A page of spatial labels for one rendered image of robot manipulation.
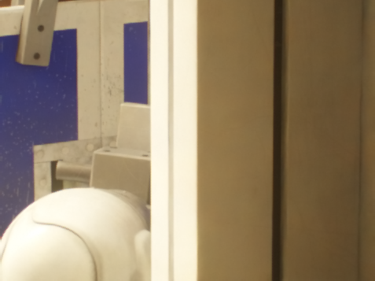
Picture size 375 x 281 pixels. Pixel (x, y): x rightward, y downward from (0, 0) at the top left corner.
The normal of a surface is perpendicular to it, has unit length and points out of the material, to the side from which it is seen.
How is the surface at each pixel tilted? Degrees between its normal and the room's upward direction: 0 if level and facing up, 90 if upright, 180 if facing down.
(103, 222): 38
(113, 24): 90
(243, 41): 90
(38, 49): 90
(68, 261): 70
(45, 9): 119
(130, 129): 81
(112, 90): 90
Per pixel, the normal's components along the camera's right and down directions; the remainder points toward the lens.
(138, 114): -0.15, 0.07
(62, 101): 0.48, 0.21
